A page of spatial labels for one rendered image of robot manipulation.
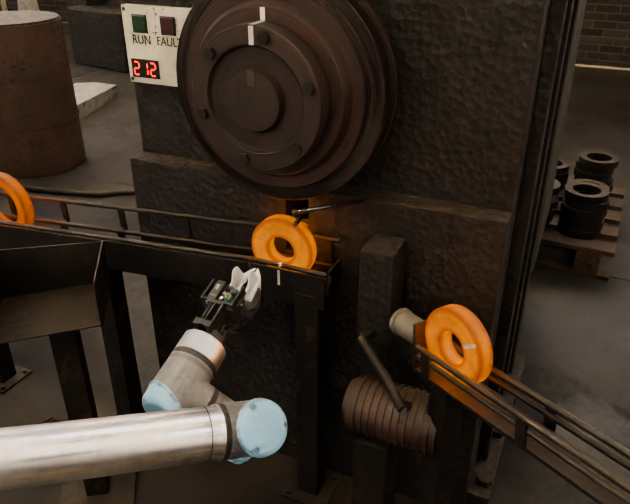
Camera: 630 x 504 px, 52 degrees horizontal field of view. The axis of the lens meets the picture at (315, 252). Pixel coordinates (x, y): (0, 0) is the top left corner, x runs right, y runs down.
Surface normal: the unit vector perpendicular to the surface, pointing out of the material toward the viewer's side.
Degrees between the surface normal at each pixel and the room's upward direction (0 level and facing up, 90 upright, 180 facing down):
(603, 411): 0
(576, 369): 0
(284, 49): 90
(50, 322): 5
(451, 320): 90
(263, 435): 53
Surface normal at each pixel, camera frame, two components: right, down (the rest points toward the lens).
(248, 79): -0.40, 0.44
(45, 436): 0.30, -0.75
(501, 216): 0.00, -0.88
